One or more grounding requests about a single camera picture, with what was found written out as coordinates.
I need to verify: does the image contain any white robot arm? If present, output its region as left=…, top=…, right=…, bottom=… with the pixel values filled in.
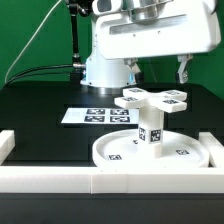
left=81, top=0, right=221, bottom=94

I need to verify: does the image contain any white front fence bar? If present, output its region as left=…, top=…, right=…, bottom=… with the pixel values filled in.
left=0, top=166, right=224, bottom=194

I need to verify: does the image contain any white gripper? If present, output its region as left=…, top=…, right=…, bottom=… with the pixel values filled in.
left=94, top=3, right=221, bottom=84

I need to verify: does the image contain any white round table top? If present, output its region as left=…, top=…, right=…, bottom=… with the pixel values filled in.
left=92, top=129, right=209, bottom=170

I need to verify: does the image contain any white right fence block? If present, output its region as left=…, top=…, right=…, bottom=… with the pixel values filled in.
left=199, top=132, right=224, bottom=168

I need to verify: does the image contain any white fence block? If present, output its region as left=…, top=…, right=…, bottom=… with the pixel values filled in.
left=199, top=132, right=224, bottom=168
left=0, top=130, right=15, bottom=166

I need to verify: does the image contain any white cross table base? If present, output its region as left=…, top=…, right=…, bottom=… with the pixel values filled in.
left=114, top=87, right=187, bottom=113

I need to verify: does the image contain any white left fence block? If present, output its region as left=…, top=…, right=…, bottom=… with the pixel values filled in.
left=0, top=130, right=15, bottom=166

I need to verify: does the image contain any black camera stand pole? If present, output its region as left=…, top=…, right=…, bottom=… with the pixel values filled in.
left=65, top=0, right=93, bottom=84

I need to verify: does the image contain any white cable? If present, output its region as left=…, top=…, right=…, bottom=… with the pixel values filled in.
left=3, top=0, right=64, bottom=84

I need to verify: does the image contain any white marker sheet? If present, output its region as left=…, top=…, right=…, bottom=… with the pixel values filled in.
left=61, top=108, right=139, bottom=124

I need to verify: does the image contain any black cable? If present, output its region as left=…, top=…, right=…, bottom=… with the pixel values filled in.
left=3, top=64, right=75, bottom=88

